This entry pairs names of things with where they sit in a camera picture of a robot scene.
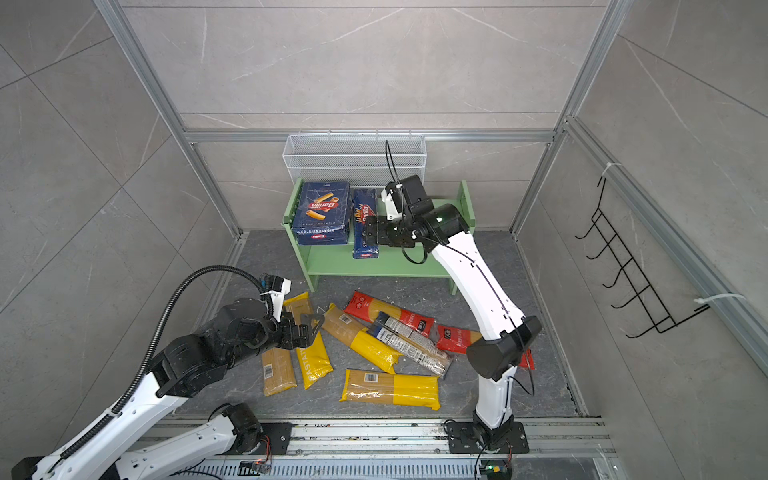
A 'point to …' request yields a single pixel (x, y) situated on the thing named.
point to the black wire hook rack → (646, 299)
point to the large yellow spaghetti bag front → (391, 388)
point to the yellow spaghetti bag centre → (372, 347)
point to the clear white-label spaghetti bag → (419, 349)
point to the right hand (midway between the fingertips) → (375, 232)
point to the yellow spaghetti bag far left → (278, 370)
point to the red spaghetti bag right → (455, 339)
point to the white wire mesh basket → (359, 158)
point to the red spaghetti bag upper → (366, 309)
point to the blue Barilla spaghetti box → (364, 205)
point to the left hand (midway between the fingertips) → (309, 311)
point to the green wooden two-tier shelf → (462, 202)
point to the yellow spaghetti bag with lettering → (314, 362)
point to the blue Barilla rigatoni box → (324, 213)
